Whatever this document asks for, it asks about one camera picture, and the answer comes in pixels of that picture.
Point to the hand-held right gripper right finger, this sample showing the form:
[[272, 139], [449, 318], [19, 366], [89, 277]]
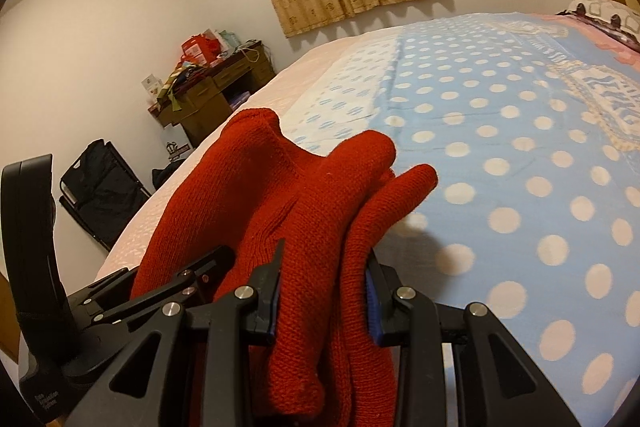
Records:
[[375, 327]]

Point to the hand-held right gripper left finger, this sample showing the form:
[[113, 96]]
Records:
[[265, 307]]

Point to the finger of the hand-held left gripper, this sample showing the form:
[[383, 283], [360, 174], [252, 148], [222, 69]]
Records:
[[150, 302], [200, 264]]

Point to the red knitted sweater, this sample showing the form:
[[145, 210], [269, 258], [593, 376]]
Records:
[[310, 207]]

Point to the black folding chair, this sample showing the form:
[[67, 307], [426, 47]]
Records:
[[100, 192]]

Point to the dark bag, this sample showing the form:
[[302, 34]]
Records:
[[161, 177]]

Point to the small dark metal rack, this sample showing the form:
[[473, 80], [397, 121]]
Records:
[[177, 151]]

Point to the brown wooden desk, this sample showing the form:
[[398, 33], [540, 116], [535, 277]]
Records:
[[215, 99]]

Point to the small white box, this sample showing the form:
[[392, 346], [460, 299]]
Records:
[[151, 88]]

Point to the striped colourful cloth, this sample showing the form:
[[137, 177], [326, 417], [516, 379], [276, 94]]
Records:
[[175, 82]]

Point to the pastel dotted bed sheet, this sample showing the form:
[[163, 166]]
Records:
[[500, 157]]

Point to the red gift box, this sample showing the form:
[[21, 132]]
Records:
[[199, 49]]

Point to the pale green bag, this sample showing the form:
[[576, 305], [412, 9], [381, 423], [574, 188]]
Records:
[[230, 42]]

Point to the patterned pillow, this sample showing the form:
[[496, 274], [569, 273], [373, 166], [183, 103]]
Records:
[[600, 14]]

